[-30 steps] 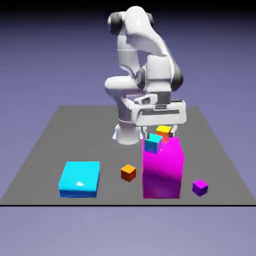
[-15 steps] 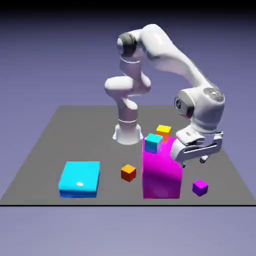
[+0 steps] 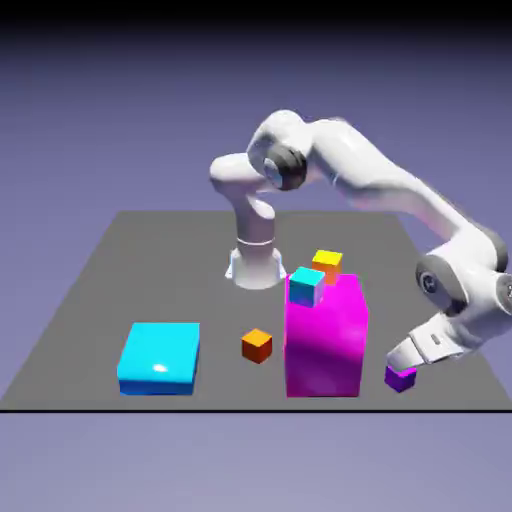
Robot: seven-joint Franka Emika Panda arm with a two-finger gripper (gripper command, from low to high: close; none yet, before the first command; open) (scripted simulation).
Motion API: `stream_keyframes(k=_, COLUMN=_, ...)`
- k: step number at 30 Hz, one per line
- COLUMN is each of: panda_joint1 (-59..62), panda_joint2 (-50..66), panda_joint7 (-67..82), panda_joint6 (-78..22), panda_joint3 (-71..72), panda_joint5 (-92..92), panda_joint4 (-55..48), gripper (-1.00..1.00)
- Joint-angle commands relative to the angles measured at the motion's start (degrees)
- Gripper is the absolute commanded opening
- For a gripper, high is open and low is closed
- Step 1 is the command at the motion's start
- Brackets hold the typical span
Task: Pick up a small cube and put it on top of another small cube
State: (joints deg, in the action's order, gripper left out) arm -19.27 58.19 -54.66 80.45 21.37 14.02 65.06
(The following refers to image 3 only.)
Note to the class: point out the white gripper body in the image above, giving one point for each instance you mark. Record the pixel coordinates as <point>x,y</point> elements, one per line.
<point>418,346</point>

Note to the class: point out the small purple cube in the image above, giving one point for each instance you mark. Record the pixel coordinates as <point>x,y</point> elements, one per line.
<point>400,380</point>

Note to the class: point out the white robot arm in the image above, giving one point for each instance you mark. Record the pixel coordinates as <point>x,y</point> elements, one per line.
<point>372,168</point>

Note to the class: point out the small yellow cube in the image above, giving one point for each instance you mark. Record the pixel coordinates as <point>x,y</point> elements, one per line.
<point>328,262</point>

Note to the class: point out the small cyan cube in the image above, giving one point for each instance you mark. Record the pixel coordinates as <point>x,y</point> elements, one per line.
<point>306,287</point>

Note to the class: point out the small orange cube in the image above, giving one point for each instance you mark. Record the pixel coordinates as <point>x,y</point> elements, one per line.
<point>256,344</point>

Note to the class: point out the large magenta box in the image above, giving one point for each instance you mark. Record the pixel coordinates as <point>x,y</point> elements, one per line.
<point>326,340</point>

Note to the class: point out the large cyan box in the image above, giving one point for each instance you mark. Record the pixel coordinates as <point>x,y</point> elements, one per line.
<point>160,356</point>

